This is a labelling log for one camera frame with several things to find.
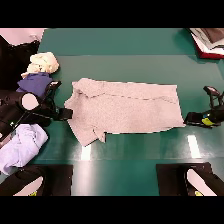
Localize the grey T-shirt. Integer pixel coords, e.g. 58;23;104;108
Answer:
63;77;187;147

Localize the cream garment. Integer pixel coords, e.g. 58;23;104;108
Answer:
21;51;61;80

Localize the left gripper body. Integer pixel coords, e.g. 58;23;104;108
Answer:
54;107;74;122

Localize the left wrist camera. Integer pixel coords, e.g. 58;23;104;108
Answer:
44;79;63;99

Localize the purple garment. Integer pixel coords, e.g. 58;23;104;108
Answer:
15;71;54;98

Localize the lavender garment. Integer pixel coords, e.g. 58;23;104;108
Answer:
0;123;50;176

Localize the black garment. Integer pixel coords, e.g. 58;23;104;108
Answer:
4;111;52;128
0;34;41;91

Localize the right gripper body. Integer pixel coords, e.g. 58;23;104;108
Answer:
183;111;215;128

